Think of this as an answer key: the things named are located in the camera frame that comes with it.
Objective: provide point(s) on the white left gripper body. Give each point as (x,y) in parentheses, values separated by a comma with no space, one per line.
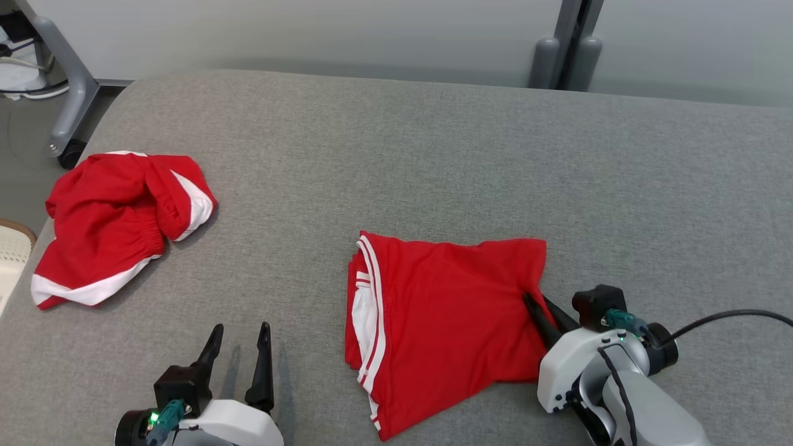
(235,424)

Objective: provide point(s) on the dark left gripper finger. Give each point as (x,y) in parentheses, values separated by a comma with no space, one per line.
(264,371)
(212,347)

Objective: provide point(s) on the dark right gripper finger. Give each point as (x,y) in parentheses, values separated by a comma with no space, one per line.
(542,322)
(560,319)

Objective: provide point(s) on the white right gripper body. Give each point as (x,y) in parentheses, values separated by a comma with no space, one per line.
(570,356)

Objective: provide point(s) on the red basketball jersey white trim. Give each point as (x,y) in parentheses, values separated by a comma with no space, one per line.
(446,322)

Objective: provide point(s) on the red Bulls 23 shorts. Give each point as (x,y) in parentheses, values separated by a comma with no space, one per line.
(105,223)

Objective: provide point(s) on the white laundry basket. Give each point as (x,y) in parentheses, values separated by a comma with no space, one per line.
(12,260)

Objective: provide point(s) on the black caster wheel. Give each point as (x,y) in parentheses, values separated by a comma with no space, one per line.
(71,155)

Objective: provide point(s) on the white plastic object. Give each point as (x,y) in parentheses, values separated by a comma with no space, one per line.
(21,77)

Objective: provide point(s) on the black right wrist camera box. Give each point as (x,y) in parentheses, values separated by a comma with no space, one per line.
(595,303)

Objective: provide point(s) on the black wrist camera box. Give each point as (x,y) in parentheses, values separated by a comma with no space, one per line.
(183,387)
(595,303)

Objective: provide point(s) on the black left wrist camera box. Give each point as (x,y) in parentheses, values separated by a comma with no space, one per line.
(183,387)

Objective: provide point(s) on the grey wall panel post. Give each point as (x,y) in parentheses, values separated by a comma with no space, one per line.
(567,43)

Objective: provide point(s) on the grey metal frame leg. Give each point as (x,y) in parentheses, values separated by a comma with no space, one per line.
(74,93)

